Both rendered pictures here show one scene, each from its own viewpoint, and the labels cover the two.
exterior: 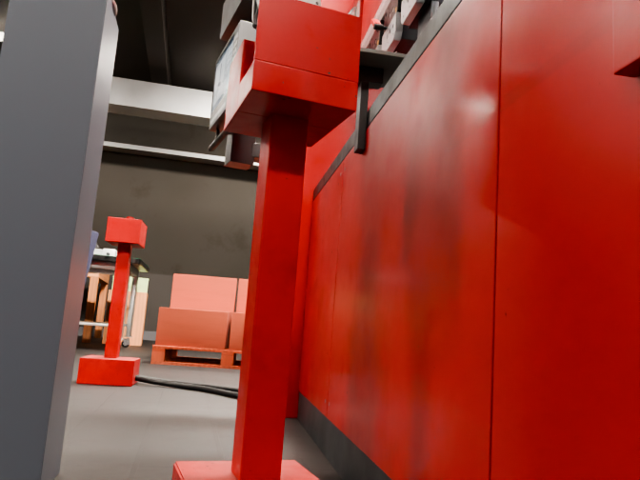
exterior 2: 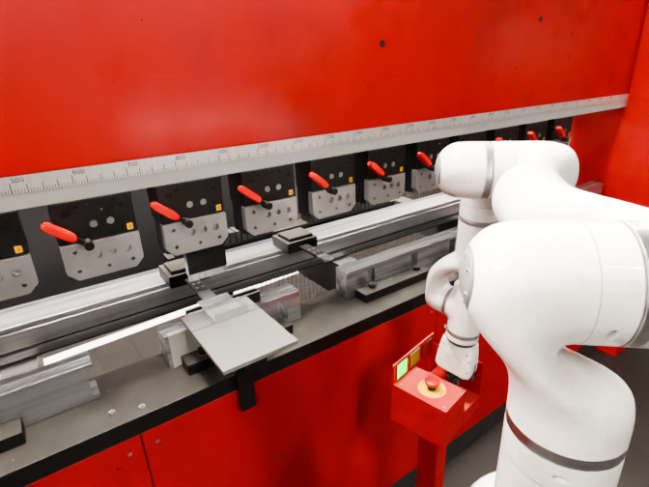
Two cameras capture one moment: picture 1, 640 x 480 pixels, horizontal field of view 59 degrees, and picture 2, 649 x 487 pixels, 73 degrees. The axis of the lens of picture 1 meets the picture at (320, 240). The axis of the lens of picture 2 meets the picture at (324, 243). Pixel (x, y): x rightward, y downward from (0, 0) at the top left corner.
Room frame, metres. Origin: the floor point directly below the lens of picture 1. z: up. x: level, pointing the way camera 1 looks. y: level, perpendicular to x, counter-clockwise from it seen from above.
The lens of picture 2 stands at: (1.55, 0.80, 1.56)
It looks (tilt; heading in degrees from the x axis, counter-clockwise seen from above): 22 degrees down; 244
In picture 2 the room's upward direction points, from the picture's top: 2 degrees counter-clockwise
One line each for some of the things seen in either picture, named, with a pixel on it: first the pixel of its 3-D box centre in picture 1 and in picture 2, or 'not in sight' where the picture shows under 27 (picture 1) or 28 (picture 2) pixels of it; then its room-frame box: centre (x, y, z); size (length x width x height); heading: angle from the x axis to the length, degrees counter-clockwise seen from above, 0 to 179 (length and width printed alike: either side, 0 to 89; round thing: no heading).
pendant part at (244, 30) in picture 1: (235, 81); not in sight; (2.47, 0.44, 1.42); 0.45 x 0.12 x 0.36; 23
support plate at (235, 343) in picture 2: (369, 68); (236, 329); (1.36, -0.09, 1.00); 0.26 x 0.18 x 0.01; 99
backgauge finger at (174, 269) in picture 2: not in sight; (192, 278); (1.40, -0.40, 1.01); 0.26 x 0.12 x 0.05; 99
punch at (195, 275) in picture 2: (427, 28); (206, 259); (1.38, -0.24, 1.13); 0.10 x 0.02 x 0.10; 9
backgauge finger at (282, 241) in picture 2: not in sight; (306, 244); (1.01, -0.46, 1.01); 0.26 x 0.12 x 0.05; 99
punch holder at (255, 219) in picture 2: not in sight; (263, 196); (1.21, -0.26, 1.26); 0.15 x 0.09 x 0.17; 9
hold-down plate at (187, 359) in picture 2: not in sight; (239, 344); (1.33, -0.19, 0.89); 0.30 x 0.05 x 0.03; 9
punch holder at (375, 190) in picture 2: not in sight; (378, 173); (0.81, -0.32, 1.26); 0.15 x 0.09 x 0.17; 9
